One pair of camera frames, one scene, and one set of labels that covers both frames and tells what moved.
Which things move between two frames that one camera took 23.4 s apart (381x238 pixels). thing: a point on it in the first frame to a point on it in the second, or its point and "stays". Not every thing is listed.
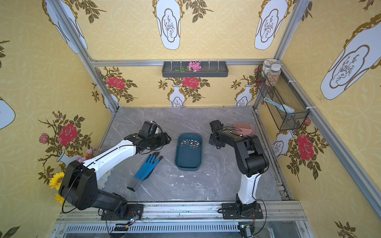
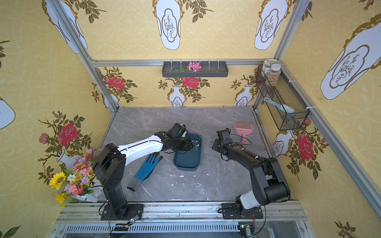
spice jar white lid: [273, 75] stays
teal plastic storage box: [188, 156] stays
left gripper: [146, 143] to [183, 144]
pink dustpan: [243, 128] stays
